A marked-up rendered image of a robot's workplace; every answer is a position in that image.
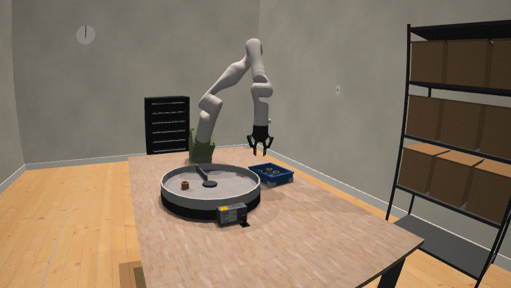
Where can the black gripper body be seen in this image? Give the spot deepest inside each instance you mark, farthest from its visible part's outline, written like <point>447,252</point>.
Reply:
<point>260,131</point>

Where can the blue crate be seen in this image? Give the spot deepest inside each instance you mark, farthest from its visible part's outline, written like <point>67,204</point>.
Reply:
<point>269,179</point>

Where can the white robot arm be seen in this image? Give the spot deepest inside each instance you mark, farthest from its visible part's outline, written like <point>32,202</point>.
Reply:
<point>211,105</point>

